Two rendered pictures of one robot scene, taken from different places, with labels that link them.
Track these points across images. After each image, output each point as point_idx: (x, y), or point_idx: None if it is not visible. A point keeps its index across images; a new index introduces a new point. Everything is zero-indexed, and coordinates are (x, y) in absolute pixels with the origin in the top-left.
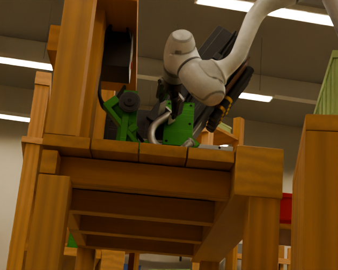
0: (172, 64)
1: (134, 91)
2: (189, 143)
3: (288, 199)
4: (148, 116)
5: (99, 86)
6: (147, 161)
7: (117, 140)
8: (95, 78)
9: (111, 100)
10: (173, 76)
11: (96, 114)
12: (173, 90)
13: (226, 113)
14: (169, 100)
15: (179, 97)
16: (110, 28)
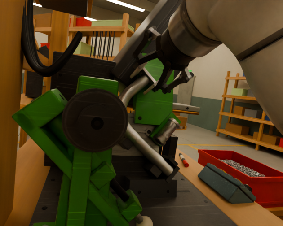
0: (243, 16)
1: (109, 82)
2: (173, 128)
3: (262, 183)
4: (114, 73)
5: (24, 31)
6: None
7: (61, 207)
8: None
9: (39, 106)
10: (204, 42)
11: (53, 30)
12: (181, 63)
13: None
14: (143, 54)
15: (183, 72)
16: None
